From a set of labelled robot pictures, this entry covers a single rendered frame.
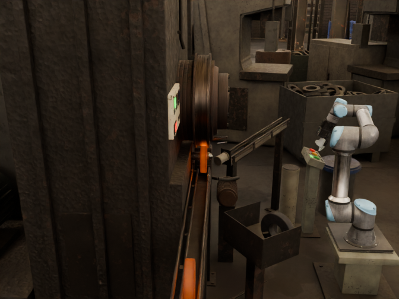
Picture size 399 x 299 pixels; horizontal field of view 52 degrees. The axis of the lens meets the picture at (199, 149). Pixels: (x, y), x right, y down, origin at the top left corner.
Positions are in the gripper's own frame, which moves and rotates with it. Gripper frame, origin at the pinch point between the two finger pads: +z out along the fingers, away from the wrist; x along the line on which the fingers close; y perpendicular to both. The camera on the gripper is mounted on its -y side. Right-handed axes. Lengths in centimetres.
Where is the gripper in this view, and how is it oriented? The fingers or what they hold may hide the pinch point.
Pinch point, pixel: (320, 149)
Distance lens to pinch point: 284.8
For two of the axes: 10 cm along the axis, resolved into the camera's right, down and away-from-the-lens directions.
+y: -9.4, -3.4, -0.7
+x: -0.5, 3.3, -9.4
